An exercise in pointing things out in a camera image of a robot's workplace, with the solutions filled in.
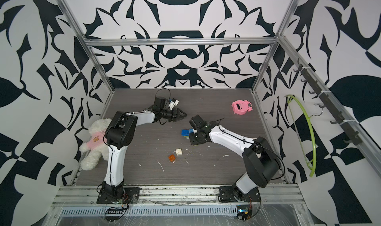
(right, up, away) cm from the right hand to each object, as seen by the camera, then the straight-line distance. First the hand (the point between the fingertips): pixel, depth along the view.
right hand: (192, 138), depth 87 cm
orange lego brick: (-12, -11, -2) cm, 16 cm away
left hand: (-5, +14, +11) cm, 18 cm away
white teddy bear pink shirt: (-53, -3, -4) cm, 53 cm away
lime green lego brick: (-1, +6, -8) cm, 10 cm away
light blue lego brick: (-5, +2, +4) cm, 7 cm away
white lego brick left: (-8, -8, 0) cm, 11 cm away
